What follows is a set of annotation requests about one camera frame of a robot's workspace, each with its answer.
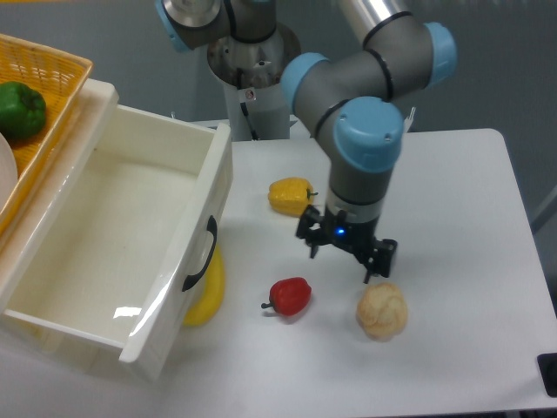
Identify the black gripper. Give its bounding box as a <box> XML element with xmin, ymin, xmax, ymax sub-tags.
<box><xmin>296</xmin><ymin>205</ymin><xmax>398</xmax><ymax>284</ymax></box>

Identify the white drawer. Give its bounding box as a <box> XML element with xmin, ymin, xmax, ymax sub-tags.
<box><xmin>5</xmin><ymin>105</ymin><xmax>232</xmax><ymax>381</ymax></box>

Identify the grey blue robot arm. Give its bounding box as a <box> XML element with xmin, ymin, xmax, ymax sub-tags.
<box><xmin>155</xmin><ymin>1</ymin><xmax>458</xmax><ymax>277</ymax></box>

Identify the white drawer cabinet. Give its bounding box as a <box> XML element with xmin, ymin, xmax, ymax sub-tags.
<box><xmin>1</xmin><ymin>79</ymin><xmax>118</xmax><ymax>347</ymax></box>

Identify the yellow bell pepper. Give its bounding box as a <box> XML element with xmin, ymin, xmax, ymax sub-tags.
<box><xmin>267</xmin><ymin>177</ymin><xmax>318</xmax><ymax>218</ymax></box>

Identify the beige bread roll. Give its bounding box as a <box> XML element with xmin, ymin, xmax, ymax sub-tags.
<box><xmin>356</xmin><ymin>282</ymin><xmax>408</xmax><ymax>340</ymax></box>

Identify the red bell pepper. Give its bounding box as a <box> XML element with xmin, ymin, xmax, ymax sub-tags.
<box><xmin>261</xmin><ymin>277</ymin><xmax>312</xmax><ymax>317</ymax></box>

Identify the yellow banana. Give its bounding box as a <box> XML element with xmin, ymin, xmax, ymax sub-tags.
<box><xmin>182</xmin><ymin>246</ymin><xmax>226</xmax><ymax>327</ymax></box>

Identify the black corner object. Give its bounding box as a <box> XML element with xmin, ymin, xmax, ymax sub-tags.
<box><xmin>537</xmin><ymin>353</ymin><xmax>557</xmax><ymax>398</ymax></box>

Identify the yellow wicker basket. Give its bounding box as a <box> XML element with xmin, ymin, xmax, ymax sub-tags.
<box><xmin>1</xmin><ymin>34</ymin><xmax>93</xmax><ymax>233</ymax></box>

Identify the white plate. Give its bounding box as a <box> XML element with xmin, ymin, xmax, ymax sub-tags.
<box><xmin>0</xmin><ymin>135</ymin><xmax>18</xmax><ymax>209</ymax></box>

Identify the green bell pepper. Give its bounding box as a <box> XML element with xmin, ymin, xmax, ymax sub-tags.
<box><xmin>1</xmin><ymin>81</ymin><xmax>46</xmax><ymax>140</ymax></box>

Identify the black pedestal cable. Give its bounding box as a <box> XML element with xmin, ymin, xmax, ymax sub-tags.
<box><xmin>234</xmin><ymin>67</ymin><xmax>262</xmax><ymax>141</ymax></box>

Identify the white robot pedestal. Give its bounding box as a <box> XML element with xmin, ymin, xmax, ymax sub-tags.
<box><xmin>169</xmin><ymin>21</ymin><xmax>417</xmax><ymax>143</ymax></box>

